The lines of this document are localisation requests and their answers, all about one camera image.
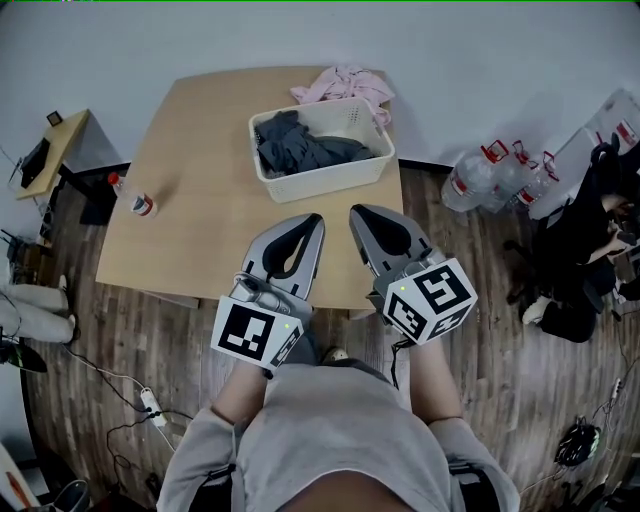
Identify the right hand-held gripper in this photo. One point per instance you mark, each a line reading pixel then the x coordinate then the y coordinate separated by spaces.
pixel 430 300

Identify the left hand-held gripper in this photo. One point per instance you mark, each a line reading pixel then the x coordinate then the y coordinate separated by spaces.
pixel 242 332

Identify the white plastic basket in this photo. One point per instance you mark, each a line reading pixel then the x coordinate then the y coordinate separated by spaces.
pixel 327 177

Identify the pink cloth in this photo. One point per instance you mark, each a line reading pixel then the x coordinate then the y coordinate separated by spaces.
pixel 345 85

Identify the person's right forearm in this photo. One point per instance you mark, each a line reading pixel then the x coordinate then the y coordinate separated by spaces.
pixel 432 385

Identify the person's left forearm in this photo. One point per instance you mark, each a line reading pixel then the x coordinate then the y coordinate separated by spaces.
pixel 240 395

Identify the dark grey cloth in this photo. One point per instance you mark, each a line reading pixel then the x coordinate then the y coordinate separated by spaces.
pixel 305 147

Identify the person's grey trouser leg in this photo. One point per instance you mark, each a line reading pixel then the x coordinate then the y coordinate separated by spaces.
pixel 304 347

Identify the large clear water jug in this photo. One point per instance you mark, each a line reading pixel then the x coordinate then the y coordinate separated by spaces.
pixel 515 172
pixel 467 182
pixel 537 185

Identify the person's white shoe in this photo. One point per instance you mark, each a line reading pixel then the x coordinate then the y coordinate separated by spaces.
pixel 334 355

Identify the clear bottle with red cap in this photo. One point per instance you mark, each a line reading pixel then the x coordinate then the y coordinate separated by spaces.
pixel 134 197

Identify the person's grey sweatshirt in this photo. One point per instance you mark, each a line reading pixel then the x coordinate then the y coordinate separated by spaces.
pixel 325 425

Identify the white power strip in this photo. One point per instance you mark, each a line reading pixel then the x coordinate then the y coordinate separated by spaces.
pixel 151 406

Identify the white cardboard box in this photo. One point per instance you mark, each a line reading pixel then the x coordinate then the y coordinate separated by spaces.
pixel 580 150

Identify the small wooden side desk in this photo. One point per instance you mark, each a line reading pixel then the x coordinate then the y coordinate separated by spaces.
pixel 62 145

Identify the black flat device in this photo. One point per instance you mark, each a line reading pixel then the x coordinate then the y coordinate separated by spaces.
pixel 34 162

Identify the black bicycle helmet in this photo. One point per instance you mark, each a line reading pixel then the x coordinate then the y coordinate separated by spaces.
pixel 579 444

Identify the black and green helmet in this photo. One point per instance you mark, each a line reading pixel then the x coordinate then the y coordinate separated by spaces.
pixel 22 357

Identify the small black square frame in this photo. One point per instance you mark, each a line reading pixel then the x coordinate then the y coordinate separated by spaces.
pixel 55 118

